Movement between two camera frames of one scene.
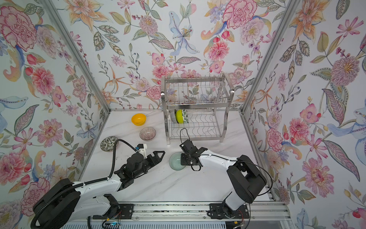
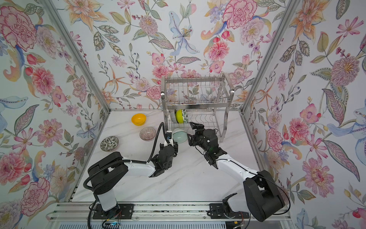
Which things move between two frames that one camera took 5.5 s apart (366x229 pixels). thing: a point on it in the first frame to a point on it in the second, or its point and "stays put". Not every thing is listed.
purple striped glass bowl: (147, 133) stays put
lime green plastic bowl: (179, 116) stays put
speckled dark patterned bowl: (107, 144) stays put
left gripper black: (157, 160) to (176, 147)
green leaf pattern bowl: (185, 117) stays put
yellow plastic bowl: (138, 119) stays put
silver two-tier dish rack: (196, 107) stays put
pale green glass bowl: (175, 161) to (179, 136)
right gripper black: (183, 161) to (203, 132)
